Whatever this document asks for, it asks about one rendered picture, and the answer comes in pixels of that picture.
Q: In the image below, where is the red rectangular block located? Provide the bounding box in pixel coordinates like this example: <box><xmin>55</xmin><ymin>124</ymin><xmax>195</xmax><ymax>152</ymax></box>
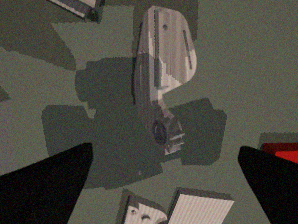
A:
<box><xmin>262</xmin><ymin>143</ymin><xmax>298</xmax><ymax>164</ymax></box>

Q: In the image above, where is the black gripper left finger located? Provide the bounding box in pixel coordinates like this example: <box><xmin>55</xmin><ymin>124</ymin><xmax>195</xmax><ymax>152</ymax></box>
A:
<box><xmin>0</xmin><ymin>143</ymin><xmax>93</xmax><ymax>224</ymax></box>

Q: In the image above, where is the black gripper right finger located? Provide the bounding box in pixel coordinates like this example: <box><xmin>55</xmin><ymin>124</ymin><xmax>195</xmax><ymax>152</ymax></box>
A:
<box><xmin>237</xmin><ymin>147</ymin><xmax>298</xmax><ymax>224</ymax></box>

